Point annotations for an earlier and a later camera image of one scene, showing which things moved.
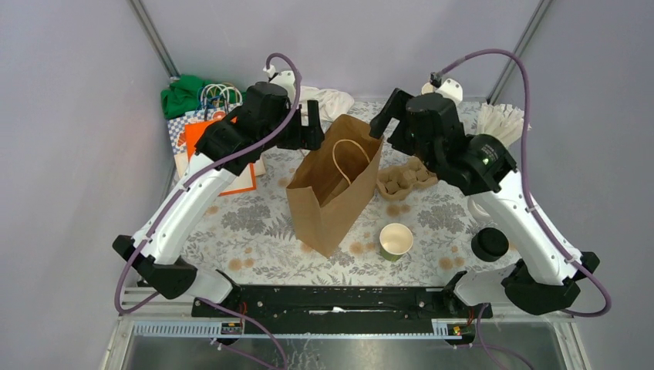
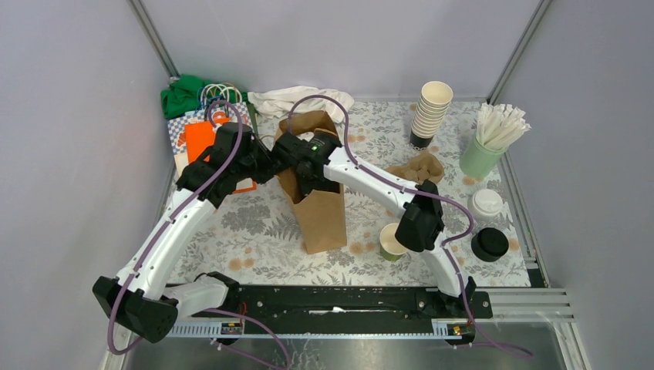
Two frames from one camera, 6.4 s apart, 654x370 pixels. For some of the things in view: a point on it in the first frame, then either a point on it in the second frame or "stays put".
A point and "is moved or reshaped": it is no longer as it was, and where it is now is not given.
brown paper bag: x=332 y=189 is moved or reshaped
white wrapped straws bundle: x=500 y=120 stays put
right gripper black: x=394 y=108 -> x=308 y=190
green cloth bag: x=191 y=92 stays put
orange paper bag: x=241 y=183 stays put
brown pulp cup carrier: x=395 y=182 stays put
